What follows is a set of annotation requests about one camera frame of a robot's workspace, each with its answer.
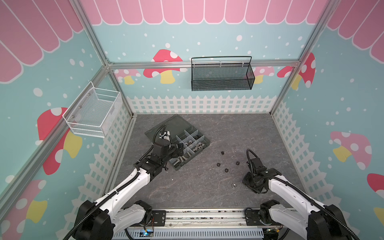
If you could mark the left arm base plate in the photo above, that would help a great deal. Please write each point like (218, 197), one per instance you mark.
(157, 218)

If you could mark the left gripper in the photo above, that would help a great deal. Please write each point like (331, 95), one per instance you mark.
(175, 153)

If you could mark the black wire mesh basket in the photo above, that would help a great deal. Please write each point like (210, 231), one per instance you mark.
(227, 73)

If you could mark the silver wing nut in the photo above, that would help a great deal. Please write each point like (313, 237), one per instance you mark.
(198, 148)

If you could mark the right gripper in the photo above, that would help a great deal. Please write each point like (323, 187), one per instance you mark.
(250, 183)

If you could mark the grey plastic organizer box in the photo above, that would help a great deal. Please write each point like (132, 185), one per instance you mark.
(181, 131)

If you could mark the white wire mesh basket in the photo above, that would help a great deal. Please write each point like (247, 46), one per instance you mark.
(93, 112)

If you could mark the aluminium mounting rail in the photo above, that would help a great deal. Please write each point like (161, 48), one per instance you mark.
(217, 217)

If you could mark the silver hex bolt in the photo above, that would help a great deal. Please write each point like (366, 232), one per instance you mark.
(181, 161)

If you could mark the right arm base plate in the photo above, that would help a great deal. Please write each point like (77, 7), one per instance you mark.
(254, 218)

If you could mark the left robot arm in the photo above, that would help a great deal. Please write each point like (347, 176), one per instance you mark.
(101, 219)

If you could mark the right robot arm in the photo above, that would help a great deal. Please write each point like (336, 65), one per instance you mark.
(310, 219)

